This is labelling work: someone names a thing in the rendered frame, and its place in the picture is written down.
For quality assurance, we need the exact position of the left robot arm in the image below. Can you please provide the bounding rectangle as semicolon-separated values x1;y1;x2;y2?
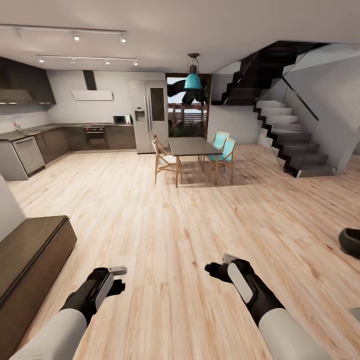
9;266;128;360

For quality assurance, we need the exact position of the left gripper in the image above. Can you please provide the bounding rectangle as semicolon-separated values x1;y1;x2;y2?
106;279;126;298

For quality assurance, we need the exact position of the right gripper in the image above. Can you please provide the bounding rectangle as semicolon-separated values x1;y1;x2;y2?
204;262;228;282

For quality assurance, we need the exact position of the cauldron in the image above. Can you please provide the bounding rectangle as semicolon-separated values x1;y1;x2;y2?
339;228;360;259

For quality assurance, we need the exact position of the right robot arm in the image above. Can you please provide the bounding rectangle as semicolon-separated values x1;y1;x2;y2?
204;253;335;360

